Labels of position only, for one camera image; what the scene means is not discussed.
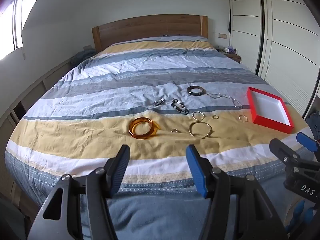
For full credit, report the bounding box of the person's right hand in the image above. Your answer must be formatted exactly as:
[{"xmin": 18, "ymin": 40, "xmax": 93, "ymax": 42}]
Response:
[{"xmin": 285, "ymin": 199, "xmax": 317, "ymax": 234}]

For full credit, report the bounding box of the dark brown bangle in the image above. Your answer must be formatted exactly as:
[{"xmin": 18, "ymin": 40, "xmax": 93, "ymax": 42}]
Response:
[{"xmin": 187, "ymin": 86, "xmax": 206, "ymax": 96}]

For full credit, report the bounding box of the bed with striped duvet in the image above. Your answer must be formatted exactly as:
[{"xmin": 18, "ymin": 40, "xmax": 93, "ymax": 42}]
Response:
[{"xmin": 5, "ymin": 36, "xmax": 314, "ymax": 202}]

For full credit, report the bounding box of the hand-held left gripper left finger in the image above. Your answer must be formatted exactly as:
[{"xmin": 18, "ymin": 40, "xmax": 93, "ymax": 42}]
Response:
[{"xmin": 27, "ymin": 144, "xmax": 131, "ymax": 240}]

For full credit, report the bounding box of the silver chain necklace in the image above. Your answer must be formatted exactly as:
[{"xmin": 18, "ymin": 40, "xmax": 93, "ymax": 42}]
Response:
[{"xmin": 206, "ymin": 92, "xmax": 243, "ymax": 109}]

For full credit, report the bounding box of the red jewelry box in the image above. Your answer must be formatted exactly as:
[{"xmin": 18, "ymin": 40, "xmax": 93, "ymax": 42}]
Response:
[{"xmin": 247, "ymin": 87, "xmax": 294, "ymax": 134}]

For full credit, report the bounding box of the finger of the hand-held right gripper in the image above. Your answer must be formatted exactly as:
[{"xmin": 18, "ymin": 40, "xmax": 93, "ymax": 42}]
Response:
[
  {"xmin": 269, "ymin": 138, "xmax": 304, "ymax": 173},
  {"xmin": 296, "ymin": 132, "xmax": 320, "ymax": 157}
]

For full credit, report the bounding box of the chunky mixed bead bracelet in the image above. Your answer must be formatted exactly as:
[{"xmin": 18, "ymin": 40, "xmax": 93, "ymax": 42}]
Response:
[{"xmin": 171, "ymin": 98, "xmax": 189, "ymax": 115}]

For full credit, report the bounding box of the white wardrobe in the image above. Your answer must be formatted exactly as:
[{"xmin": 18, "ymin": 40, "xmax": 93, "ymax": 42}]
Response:
[{"xmin": 227, "ymin": 0, "xmax": 320, "ymax": 120}]

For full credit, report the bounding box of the amber resin bangle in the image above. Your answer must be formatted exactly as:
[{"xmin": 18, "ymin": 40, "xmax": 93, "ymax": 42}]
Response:
[{"xmin": 129, "ymin": 117, "xmax": 162, "ymax": 139}]

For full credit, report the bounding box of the wooden headboard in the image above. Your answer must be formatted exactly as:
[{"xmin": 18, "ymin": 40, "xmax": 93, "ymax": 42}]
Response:
[{"xmin": 91, "ymin": 14, "xmax": 208, "ymax": 53}]

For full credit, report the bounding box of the white shelf unit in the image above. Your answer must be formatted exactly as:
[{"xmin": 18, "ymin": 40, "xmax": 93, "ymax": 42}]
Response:
[{"xmin": 0, "ymin": 55, "xmax": 74, "ymax": 135}]

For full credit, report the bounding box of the pile of clothes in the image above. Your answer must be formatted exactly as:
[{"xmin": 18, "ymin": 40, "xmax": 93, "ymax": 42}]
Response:
[{"xmin": 305, "ymin": 110, "xmax": 320, "ymax": 140}]

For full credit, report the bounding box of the window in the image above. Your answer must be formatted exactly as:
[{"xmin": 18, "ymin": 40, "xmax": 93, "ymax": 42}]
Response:
[{"xmin": 0, "ymin": 0, "xmax": 50, "ymax": 60}]

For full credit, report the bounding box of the wooden nightstand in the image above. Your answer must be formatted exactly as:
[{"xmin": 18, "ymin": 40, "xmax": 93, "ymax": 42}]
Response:
[{"xmin": 222, "ymin": 52, "xmax": 242, "ymax": 64}]

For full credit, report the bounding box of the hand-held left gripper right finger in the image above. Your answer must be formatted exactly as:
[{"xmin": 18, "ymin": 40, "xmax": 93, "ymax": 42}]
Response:
[{"xmin": 186, "ymin": 144, "xmax": 290, "ymax": 240}]

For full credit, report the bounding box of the large thin gold bangle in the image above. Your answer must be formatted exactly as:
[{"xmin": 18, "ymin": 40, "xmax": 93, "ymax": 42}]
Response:
[{"xmin": 189, "ymin": 121, "xmax": 213, "ymax": 139}]

